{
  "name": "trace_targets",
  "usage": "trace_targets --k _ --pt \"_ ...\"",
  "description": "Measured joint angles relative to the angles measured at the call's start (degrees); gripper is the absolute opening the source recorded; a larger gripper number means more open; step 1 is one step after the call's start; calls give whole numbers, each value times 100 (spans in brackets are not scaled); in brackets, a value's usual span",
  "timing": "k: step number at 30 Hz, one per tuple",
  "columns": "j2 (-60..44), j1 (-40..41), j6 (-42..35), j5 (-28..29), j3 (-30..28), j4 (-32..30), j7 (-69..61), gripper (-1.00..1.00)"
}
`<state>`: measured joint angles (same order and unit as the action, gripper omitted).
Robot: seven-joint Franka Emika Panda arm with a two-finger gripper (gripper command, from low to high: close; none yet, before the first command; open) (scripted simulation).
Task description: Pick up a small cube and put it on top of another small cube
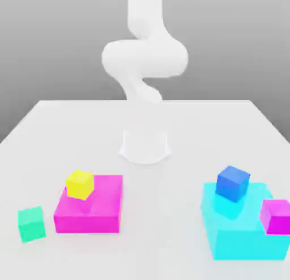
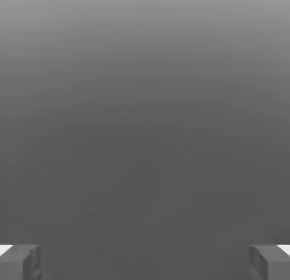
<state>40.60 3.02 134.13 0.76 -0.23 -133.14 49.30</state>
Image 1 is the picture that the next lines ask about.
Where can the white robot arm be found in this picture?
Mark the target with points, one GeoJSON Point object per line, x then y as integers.
{"type": "Point", "coordinates": [145, 58]}

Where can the large magenta box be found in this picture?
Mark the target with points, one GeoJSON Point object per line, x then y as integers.
{"type": "Point", "coordinates": [99, 212]}

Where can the small blue cube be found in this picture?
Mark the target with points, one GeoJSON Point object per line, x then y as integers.
{"type": "Point", "coordinates": [232, 185]}

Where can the small yellow cube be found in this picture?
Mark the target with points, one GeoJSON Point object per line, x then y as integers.
{"type": "Point", "coordinates": [79, 185]}

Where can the small green cube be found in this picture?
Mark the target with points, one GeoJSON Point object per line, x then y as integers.
{"type": "Point", "coordinates": [31, 224]}

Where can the small magenta cube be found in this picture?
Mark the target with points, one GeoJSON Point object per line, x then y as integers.
{"type": "Point", "coordinates": [277, 216]}

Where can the large cyan box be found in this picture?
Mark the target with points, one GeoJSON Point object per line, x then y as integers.
{"type": "Point", "coordinates": [238, 237]}

